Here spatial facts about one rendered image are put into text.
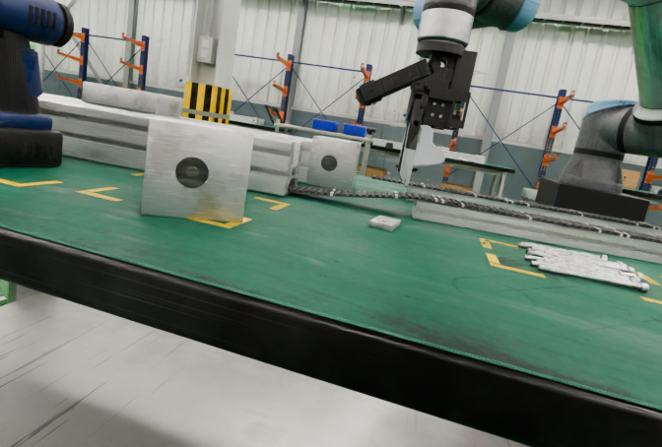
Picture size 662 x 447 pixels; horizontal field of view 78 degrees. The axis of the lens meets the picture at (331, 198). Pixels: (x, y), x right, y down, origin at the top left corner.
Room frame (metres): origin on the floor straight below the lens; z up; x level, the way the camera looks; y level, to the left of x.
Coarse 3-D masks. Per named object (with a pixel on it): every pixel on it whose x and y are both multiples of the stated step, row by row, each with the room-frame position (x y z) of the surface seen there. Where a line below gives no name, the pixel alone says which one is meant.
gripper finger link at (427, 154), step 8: (408, 128) 0.62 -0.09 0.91; (424, 128) 0.61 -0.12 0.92; (424, 136) 0.61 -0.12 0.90; (432, 136) 0.61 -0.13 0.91; (424, 144) 0.60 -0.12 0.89; (432, 144) 0.60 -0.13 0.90; (408, 152) 0.59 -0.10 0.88; (416, 152) 0.60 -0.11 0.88; (424, 152) 0.60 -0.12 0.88; (432, 152) 0.60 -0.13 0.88; (440, 152) 0.60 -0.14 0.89; (408, 160) 0.59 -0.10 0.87; (416, 160) 0.60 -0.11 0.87; (424, 160) 0.60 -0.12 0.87; (432, 160) 0.60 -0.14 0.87; (440, 160) 0.60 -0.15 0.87; (408, 168) 0.59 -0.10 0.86; (408, 176) 0.59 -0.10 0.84; (408, 184) 0.60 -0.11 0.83
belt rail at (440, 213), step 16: (416, 208) 0.63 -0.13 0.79; (432, 208) 0.62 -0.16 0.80; (448, 208) 0.62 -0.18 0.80; (464, 208) 0.62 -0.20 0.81; (464, 224) 0.62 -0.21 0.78; (480, 224) 0.62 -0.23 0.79; (496, 224) 0.62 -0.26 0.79; (512, 224) 0.62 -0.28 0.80; (528, 224) 0.61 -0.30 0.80; (544, 224) 0.61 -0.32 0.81; (544, 240) 0.61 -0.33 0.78; (560, 240) 0.61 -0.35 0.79; (576, 240) 0.60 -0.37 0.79; (592, 240) 0.61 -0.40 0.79; (608, 240) 0.60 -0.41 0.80; (624, 240) 0.60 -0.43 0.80; (640, 240) 0.60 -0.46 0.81; (624, 256) 0.60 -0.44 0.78; (640, 256) 0.59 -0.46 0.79; (656, 256) 0.59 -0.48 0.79
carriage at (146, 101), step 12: (84, 84) 0.84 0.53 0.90; (96, 84) 0.84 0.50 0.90; (84, 96) 0.84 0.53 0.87; (96, 96) 0.84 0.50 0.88; (108, 96) 0.84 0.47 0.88; (120, 96) 0.83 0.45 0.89; (132, 96) 0.83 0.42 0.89; (144, 96) 0.83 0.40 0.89; (156, 96) 0.83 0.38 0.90; (168, 96) 0.87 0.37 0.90; (132, 108) 0.83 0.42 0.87; (144, 108) 0.83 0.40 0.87; (156, 108) 0.83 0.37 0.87; (168, 108) 0.88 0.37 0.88; (180, 108) 0.93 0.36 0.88
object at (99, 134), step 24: (72, 120) 0.65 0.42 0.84; (96, 120) 0.65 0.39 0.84; (120, 120) 0.64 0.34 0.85; (144, 120) 0.64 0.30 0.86; (72, 144) 0.65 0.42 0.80; (96, 144) 0.64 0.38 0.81; (120, 144) 0.65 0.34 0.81; (144, 144) 0.63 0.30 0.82; (264, 144) 0.62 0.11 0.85; (288, 144) 0.61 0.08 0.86; (144, 168) 0.63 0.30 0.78; (264, 168) 0.63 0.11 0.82; (288, 168) 0.62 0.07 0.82; (264, 192) 0.62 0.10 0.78; (288, 192) 0.64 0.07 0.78
